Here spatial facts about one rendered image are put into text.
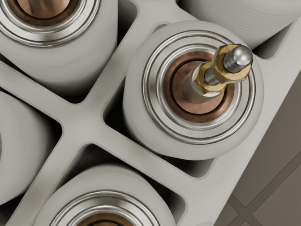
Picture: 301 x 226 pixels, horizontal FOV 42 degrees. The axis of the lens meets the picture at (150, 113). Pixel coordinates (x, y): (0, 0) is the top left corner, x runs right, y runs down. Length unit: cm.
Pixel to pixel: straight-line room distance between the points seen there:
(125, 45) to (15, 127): 12
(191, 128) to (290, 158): 31
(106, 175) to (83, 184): 2
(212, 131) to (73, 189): 10
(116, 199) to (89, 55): 10
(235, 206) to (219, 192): 20
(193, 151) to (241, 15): 11
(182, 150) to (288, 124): 31
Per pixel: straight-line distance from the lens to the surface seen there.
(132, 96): 26
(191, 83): 23
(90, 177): 26
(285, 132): 55
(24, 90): 33
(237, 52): 17
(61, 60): 27
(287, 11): 30
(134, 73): 26
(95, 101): 33
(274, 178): 55
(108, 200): 25
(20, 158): 27
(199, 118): 26
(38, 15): 27
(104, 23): 27
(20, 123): 28
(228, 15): 32
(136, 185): 26
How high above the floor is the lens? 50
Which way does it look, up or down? 83 degrees down
